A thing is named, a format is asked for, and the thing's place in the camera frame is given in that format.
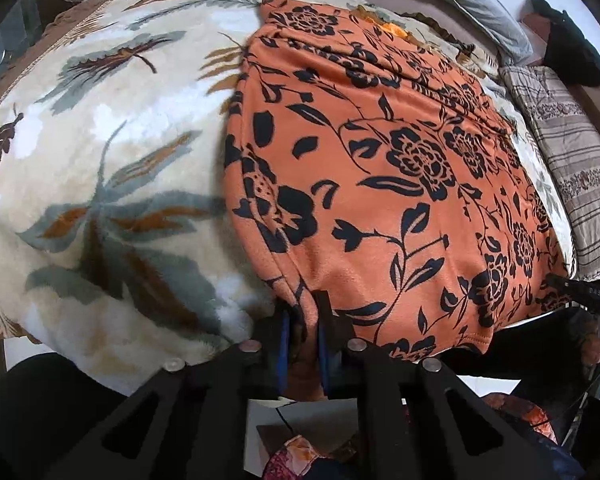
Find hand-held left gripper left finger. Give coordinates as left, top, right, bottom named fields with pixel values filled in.
left=45, top=305, right=293, bottom=480

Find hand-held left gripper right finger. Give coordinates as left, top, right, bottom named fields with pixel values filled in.
left=312, top=290, right=546, bottom=480

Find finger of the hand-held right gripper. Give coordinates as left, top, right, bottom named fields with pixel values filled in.
left=546, top=272, right=600, bottom=312

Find orange black floral shirt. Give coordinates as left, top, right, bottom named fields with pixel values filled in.
left=223, top=0, right=576, bottom=403

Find square striped floral pillow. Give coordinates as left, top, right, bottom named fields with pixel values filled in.
left=500, top=65, right=600, bottom=281

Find black cloth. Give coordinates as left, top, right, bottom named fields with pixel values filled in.
left=530, top=0, right=600, bottom=87

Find person's black pants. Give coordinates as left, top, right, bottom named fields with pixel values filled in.
left=0, top=352, right=131, bottom=480

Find cream leaf print blanket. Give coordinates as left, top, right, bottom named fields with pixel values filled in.
left=0, top=0, right=576, bottom=396

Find grey frilled pillow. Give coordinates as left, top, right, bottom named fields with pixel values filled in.
left=397, top=0, right=535, bottom=66

